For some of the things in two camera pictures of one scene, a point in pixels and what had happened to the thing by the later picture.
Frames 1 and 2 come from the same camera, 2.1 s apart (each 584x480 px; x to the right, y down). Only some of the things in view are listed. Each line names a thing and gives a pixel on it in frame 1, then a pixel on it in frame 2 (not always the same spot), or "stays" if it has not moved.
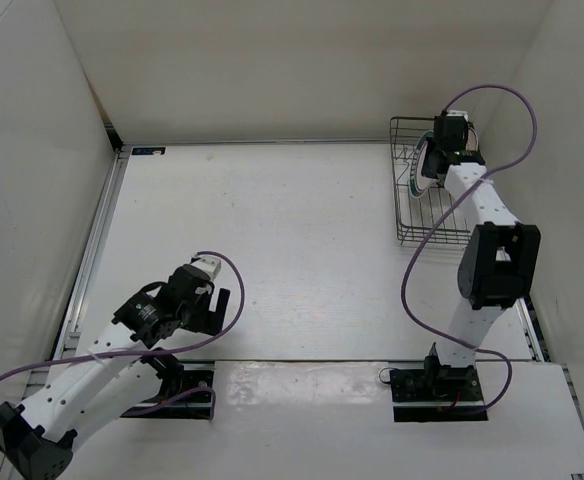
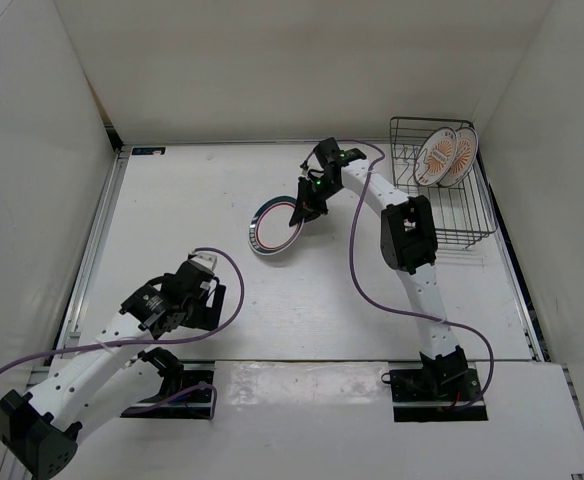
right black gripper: [427, 167] → [306, 207]
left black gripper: [210, 321] stays
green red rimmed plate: [419, 183] → [269, 231]
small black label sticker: [148, 150] stays
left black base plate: [195, 401] stays
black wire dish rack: [435, 217] stays
